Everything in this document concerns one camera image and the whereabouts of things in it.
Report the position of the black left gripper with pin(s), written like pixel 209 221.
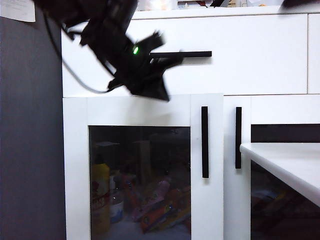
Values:
pixel 117 50

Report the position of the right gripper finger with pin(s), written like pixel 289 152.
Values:
pixel 295 3

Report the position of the white glass cabinet door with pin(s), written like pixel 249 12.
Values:
pixel 231 200
pixel 75 162

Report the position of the white cabinet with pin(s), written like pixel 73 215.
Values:
pixel 225 12

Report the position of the narrow white drawer front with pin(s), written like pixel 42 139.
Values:
pixel 314 50

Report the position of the clear plastic bag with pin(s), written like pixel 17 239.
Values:
pixel 156 5

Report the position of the black angled object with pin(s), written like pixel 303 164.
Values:
pixel 220 2

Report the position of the wide white drawer front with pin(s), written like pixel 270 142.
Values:
pixel 250 75

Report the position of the pink snack packet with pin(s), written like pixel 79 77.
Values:
pixel 162 187

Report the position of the red stick snack packet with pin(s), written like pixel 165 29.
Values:
pixel 130 195

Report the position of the yellow noodle packet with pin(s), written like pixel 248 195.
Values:
pixel 182 200

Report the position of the yellow detergent bottle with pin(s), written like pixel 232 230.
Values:
pixel 100 200

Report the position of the clear sanitizer bottle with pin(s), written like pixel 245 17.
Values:
pixel 117 210

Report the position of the white paper sheet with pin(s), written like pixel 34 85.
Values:
pixel 15 10

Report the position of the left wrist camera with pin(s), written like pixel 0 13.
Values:
pixel 150 41

